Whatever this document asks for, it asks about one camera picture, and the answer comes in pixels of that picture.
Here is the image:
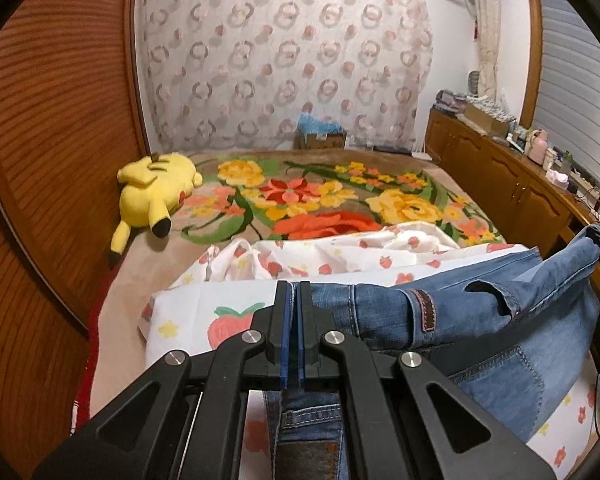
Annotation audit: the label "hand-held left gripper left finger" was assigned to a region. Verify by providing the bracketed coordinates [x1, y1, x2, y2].
[32, 280, 293, 480]

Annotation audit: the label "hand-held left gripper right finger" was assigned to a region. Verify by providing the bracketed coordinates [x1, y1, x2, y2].
[295, 280, 556, 480]

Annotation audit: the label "blue denim pants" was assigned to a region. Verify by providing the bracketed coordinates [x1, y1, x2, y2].
[265, 224, 600, 480]

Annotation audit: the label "white strawberry print sheet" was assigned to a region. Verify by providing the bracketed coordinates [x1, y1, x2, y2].
[139, 220, 600, 480]

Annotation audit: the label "pink kettle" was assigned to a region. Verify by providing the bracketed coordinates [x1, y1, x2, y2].
[527, 129, 551, 165]

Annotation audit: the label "floral blanket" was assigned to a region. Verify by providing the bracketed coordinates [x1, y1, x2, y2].
[82, 149, 506, 426]

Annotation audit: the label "wooden cabinet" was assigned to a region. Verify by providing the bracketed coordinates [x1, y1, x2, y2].
[425, 107, 600, 296]

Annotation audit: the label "window blind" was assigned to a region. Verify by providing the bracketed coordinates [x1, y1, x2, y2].
[532, 0, 600, 186]

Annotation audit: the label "cardboard tray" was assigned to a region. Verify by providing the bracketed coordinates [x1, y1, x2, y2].
[462, 100, 516, 136]

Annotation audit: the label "cardboard box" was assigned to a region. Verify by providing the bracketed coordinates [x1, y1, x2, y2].
[297, 130, 348, 150]

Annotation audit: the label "yellow plush toy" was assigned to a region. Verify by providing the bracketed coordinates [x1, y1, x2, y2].
[109, 154, 204, 268]

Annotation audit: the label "red cloth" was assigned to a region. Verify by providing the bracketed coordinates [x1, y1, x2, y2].
[66, 300, 112, 436]

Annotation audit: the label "stack of purple items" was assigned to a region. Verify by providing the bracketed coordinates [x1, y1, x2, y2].
[432, 89, 468, 116]

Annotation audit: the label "blue plastic bag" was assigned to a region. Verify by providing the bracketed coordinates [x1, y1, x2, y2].
[297, 114, 342, 136]

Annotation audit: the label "cream lace curtain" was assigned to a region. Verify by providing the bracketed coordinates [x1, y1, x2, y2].
[467, 0, 506, 98]

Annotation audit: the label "circle patterned curtain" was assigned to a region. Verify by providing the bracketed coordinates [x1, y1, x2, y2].
[135, 0, 433, 153]

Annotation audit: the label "wooden louvered wardrobe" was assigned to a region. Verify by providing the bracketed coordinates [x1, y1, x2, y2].
[0, 0, 151, 480]

